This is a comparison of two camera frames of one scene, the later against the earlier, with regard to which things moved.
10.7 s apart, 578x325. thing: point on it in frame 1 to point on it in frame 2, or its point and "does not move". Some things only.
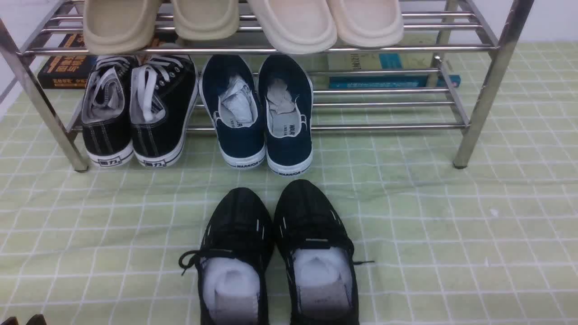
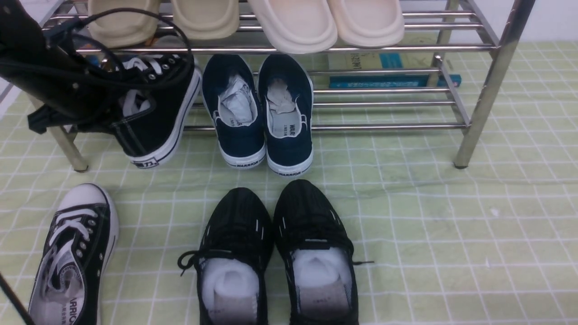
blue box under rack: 391,61 does not move
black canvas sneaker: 106,109 to 82,239
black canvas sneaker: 163,90 does not move
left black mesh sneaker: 234,261 does not move
